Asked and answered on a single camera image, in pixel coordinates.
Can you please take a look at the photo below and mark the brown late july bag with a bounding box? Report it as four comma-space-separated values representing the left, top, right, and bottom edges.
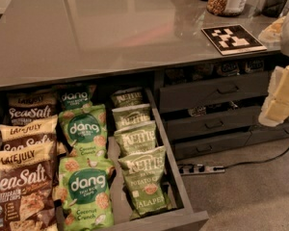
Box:
8, 90, 57, 126
0, 115, 66, 155
0, 141, 58, 231

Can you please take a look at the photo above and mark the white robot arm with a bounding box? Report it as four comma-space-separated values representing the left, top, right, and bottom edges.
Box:
258, 12, 289, 127

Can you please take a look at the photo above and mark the rear green Kettle bag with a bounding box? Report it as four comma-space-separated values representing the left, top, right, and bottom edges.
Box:
111, 87, 143, 108

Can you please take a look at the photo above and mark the upper right grey drawer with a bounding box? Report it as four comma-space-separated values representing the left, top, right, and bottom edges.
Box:
159, 71, 269, 113

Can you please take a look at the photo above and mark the middle right grey drawer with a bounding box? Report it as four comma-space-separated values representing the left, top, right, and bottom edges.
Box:
165, 106, 260, 141

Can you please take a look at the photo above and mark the lower right grey drawer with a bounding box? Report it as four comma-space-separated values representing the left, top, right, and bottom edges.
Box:
173, 132, 251, 160

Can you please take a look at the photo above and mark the middle green Dang bag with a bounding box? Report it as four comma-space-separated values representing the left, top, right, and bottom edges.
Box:
59, 104, 108, 157

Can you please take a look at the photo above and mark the green dang bag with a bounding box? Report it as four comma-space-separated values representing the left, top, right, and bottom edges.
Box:
59, 104, 108, 157
57, 84, 96, 111
59, 156, 115, 231

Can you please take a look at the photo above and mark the rear green Dang bag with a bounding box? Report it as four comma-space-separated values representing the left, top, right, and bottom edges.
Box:
57, 84, 96, 111

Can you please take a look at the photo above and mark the front green Kettle jalapeno bag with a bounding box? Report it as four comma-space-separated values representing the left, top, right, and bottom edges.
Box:
118, 146, 171, 219

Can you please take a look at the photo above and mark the front green Dang bag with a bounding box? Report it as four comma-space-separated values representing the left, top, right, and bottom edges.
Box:
59, 156, 115, 231

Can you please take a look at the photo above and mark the open grey top drawer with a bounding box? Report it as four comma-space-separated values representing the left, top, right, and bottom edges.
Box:
0, 86, 210, 231

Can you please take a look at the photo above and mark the far right grey drawer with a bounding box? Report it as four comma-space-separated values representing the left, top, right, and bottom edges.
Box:
247, 123, 289, 145

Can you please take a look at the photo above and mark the grey power strip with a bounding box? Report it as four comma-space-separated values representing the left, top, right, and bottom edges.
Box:
178, 164, 225, 176

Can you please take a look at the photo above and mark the black white fiducial marker tile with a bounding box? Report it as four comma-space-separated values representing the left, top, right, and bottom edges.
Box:
201, 24, 267, 56

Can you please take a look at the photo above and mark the black power cable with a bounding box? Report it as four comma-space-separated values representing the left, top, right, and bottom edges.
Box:
223, 134, 289, 171

